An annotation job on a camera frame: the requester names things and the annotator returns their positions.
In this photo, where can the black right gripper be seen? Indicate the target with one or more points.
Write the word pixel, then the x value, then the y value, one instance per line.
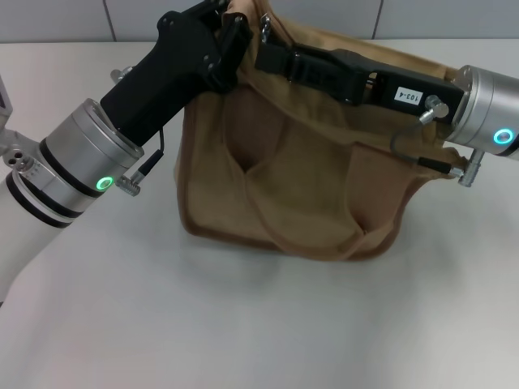
pixel 385 87

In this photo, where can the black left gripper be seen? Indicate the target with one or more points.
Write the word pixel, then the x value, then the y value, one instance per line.
pixel 162 81

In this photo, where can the silver metal zipper slider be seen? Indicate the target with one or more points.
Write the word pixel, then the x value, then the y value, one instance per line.
pixel 265 24

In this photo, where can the khaki canvas food bag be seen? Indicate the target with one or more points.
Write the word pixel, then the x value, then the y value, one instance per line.
pixel 304 182

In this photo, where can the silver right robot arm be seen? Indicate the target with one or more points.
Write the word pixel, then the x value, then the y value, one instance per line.
pixel 486 109

